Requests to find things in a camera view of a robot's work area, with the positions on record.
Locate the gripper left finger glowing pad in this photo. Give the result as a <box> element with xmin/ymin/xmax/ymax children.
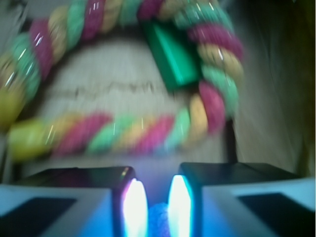
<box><xmin>0</xmin><ymin>166</ymin><xmax>148</xmax><ymax>237</ymax></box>

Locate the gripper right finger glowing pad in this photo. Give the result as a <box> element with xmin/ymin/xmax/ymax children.
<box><xmin>168</xmin><ymin>162</ymin><xmax>316</xmax><ymax>237</ymax></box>

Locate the green rectangular block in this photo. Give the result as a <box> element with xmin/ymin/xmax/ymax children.
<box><xmin>141</xmin><ymin>21</ymin><xmax>202</xmax><ymax>92</ymax></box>

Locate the multicolour twisted rope ring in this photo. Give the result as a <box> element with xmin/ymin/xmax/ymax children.
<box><xmin>0</xmin><ymin>0</ymin><xmax>245</xmax><ymax>161</ymax></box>

